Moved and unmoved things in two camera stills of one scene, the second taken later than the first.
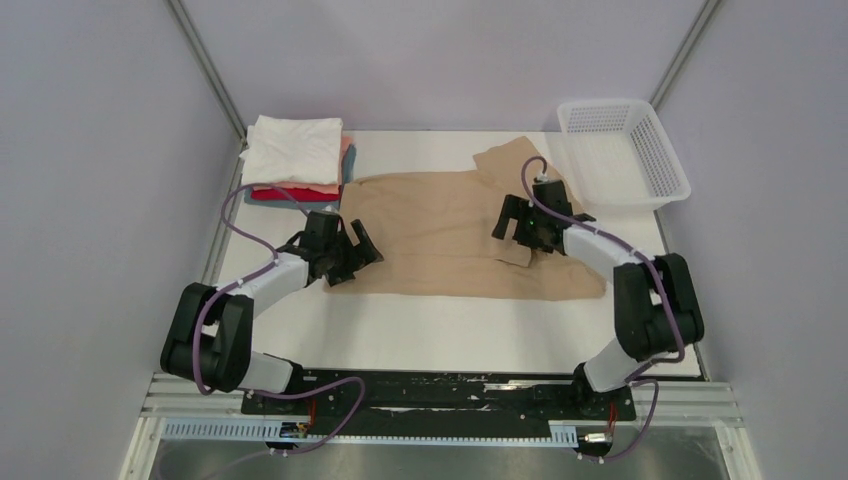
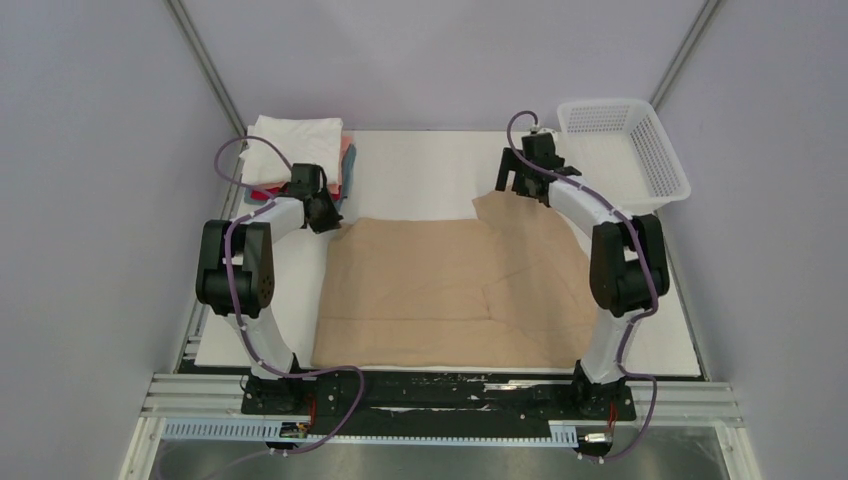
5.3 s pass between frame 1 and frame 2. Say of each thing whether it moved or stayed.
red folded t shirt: stayed
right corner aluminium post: stayed
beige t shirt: moved
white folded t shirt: stayed
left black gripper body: moved
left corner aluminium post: stayed
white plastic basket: stayed
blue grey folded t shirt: stayed
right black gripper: moved
